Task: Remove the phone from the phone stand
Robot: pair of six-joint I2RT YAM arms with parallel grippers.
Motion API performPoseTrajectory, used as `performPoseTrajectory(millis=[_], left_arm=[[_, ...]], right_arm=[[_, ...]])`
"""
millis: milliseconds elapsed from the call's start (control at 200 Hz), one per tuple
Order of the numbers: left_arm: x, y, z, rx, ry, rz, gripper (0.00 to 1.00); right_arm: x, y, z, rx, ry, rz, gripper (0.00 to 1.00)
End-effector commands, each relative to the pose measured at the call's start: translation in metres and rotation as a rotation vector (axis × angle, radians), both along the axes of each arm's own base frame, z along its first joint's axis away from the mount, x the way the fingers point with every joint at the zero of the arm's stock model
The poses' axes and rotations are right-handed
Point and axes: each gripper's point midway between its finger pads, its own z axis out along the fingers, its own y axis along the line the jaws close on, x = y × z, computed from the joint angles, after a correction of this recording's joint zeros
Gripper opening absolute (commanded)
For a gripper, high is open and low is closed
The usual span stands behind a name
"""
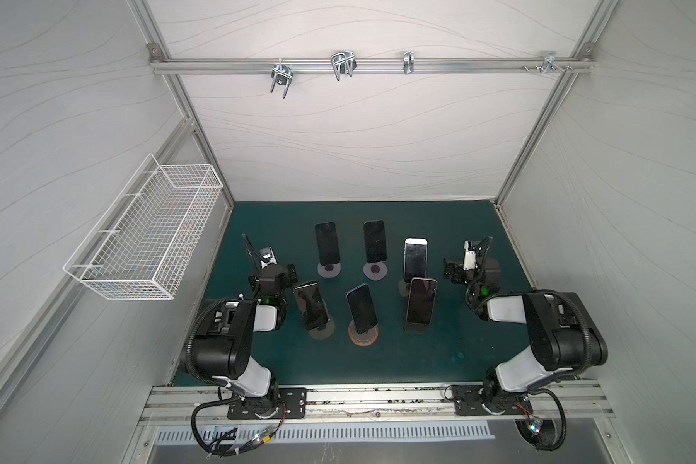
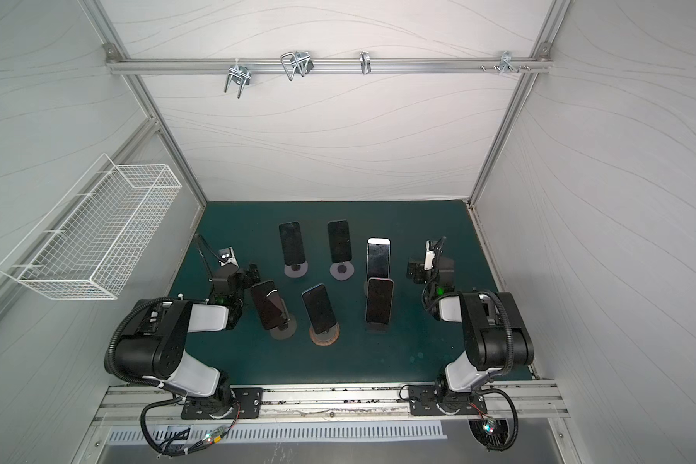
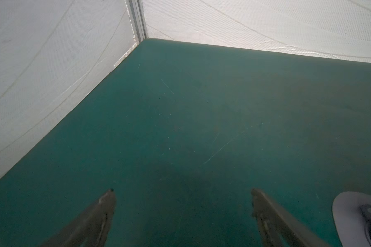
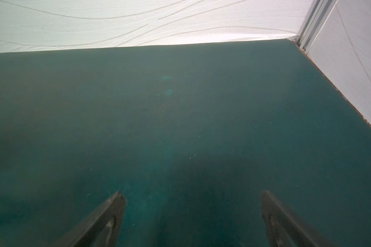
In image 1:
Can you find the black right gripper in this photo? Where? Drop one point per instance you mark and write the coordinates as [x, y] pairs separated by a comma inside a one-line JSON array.
[[452, 270]]

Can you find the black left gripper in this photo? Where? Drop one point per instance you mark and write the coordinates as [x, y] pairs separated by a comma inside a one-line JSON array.
[[290, 275]]

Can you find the black phone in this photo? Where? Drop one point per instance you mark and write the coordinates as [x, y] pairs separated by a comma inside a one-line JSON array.
[[311, 305], [327, 244], [374, 232], [420, 304]]

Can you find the white edged phone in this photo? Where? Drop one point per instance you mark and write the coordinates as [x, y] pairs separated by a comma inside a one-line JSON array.
[[414, 259]]

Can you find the blue edged phone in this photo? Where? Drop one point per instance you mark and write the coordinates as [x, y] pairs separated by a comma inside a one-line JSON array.
[[362, 308]]

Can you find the purple round phone stand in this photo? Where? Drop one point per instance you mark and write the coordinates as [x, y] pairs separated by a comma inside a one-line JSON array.
[[375, 271]]

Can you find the silver round phone stand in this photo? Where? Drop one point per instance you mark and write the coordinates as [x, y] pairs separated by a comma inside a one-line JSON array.
[[404, 289]]

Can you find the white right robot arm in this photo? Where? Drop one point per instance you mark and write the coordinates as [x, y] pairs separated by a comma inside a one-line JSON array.
[[563, 340]]

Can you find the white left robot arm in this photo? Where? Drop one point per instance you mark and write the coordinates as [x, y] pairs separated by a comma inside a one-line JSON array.
[[218, 348]]

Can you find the grey round stand back left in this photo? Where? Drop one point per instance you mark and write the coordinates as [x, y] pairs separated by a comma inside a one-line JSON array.
[[329, 271]]

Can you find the dark grey round stand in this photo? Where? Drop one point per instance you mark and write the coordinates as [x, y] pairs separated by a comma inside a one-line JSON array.
[[324, 331]]

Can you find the copper base phone stand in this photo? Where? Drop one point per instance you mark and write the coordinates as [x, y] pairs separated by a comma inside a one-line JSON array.
[[365, 339]]

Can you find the white vent strip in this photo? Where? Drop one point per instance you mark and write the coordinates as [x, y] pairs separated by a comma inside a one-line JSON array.
[[315, 433]]

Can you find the left metal u-bolt clamp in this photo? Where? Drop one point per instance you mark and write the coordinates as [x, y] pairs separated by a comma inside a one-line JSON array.
[[282, 76]]

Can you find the metal u-bolt clamp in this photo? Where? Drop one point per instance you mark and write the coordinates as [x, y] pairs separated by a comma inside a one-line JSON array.
[[282, 76], [343, 63]]

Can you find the small metal hook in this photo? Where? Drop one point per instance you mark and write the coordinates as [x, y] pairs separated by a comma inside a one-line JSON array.
[[408, 63]]

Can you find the middle metal u-bolt clamp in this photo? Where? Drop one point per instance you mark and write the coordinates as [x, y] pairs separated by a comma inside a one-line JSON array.
[[343, 63]]

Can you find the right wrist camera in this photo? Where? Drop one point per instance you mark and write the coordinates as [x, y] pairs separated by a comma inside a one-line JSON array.
[[470, 259]]

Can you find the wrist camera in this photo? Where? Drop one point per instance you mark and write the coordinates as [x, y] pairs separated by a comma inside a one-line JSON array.
[[470, 259], [267, 257]]

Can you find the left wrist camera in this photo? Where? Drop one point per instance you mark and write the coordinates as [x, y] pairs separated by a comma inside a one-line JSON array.
[[267, 257]]

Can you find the left black mount plate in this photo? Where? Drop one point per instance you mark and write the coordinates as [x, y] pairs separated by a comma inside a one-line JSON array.
[[289, 403]]

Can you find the black mount plate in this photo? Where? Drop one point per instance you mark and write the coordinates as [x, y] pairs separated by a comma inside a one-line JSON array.
[[476, 400], [289, 403]]

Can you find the right black mount plate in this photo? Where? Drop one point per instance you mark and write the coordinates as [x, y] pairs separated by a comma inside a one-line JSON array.
[[476, 400]]

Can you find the white wire basket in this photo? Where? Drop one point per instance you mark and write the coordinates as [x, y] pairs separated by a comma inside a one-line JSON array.
[[141, 246]]

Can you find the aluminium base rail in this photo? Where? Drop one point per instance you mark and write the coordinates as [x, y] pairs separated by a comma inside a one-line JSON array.
[[339, 403]]

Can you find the aluminium cross rail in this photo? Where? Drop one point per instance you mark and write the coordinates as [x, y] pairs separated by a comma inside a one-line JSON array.
[[583, 63]]

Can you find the right metal bracket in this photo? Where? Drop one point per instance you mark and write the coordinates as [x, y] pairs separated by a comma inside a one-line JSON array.
[[549, 64]]

